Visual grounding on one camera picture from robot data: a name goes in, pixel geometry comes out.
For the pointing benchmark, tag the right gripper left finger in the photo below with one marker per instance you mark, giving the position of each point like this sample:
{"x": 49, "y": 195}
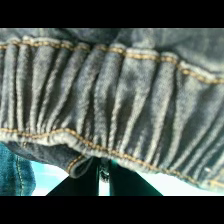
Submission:
{"x": 86, "y": 181}

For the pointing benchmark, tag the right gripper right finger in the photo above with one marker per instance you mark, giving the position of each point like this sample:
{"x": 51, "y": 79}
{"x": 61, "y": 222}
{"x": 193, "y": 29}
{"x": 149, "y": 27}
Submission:
{"x": 126, "y": 183}

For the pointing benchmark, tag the dark jeans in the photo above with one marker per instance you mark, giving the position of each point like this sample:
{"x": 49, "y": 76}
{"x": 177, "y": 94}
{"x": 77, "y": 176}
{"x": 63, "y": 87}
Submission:
{"x": 126, "y": 100}

